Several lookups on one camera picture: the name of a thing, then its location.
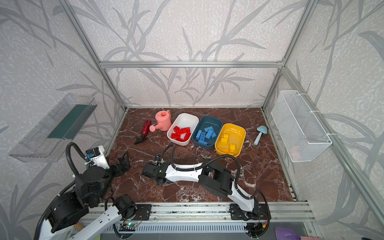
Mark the yellow lego long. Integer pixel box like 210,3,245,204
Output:
218,148,229,154

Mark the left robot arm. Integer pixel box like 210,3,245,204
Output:
34,143,137,240

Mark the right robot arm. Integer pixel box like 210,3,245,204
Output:
142,155,271,221

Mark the white rectangular bin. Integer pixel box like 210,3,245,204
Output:
167,113,199,146

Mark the pink watering can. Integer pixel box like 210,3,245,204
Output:
150,110,172,132

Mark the dark teal rectangular bin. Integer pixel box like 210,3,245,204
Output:
192,116,223,150

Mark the yellow rectangular bin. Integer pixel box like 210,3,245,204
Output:
215,123,246,157

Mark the light blue toy shovel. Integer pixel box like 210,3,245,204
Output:
254,126,268,146

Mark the purple object bottom right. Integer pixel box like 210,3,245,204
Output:
275,227,301,240

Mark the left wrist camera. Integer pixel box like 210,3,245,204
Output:
85,146,110,170

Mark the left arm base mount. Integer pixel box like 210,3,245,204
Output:
128,204,152,221

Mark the red handled tool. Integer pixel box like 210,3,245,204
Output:
134,120,151,145

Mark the clear plastic wall shelf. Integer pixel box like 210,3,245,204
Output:
9,94,98,163

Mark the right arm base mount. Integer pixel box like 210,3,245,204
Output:
229,203,271,221

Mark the white wire mesh basket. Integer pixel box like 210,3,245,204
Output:
271,90,332,163

